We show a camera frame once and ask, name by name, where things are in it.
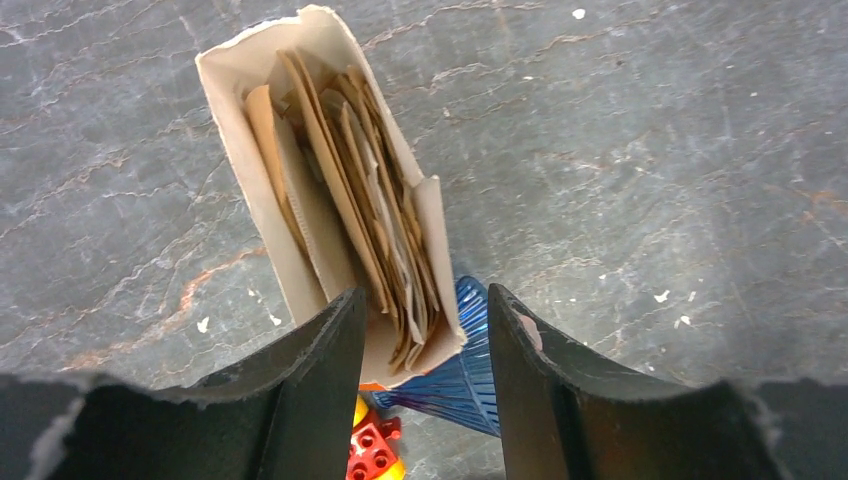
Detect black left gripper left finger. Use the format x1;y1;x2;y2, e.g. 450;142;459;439
1;288;366;479

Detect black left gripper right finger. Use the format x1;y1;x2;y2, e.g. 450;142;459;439
488;284;847;479

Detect blue plastic dripper cone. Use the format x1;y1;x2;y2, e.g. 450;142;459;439
372;276;501;437

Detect red toy brick car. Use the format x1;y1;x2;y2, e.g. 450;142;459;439
346;395;406;480

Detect orange coffee filter box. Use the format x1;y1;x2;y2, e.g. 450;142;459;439
195;5;467;391

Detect brown filters in box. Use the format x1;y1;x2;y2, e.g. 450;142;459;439
245;49;447;374

